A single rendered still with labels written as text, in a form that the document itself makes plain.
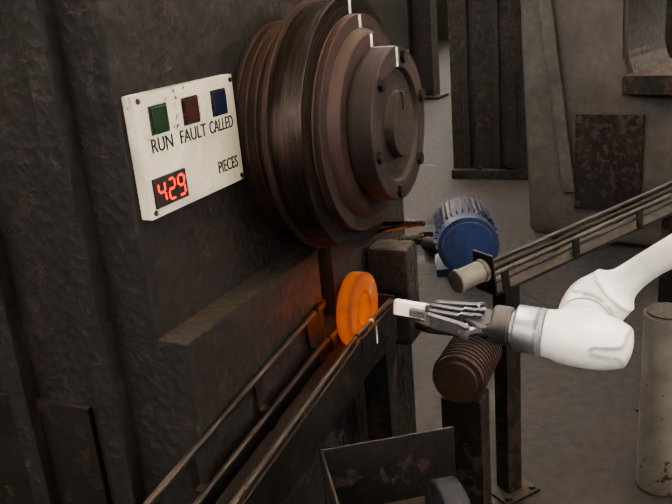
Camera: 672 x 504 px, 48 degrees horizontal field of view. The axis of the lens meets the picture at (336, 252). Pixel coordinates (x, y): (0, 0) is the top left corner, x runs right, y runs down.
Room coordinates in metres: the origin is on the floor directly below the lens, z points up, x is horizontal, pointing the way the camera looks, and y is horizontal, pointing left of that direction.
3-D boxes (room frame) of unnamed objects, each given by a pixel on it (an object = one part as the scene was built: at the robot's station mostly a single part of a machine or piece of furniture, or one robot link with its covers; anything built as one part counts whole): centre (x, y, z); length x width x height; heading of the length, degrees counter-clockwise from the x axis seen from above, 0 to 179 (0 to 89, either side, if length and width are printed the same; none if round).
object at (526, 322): (1.30, -0.35, 0.73); 0.09 x 0.06 x 0.09; 154
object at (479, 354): (1.69, -0.30, 0.27); 0.22 x 0.13 x 0.53; 154
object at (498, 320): (1.33, -0.28, 0.73); 0.09 x 0.08 x 0.07; 64
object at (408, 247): (1.67, -0.13, 0.68); 0.11 x 0.08 x 0.24; 64
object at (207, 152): (1.19, 0.21, 1.15); 0.26 x 0.02 x 0.18; 154
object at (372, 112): (1.41, -0.12, 1.11); 0.28 x 0.06 x 0.28; 154
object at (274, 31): (1.49, 0.04, 1.11); 0.47 x 0.10 x 0.47; 154
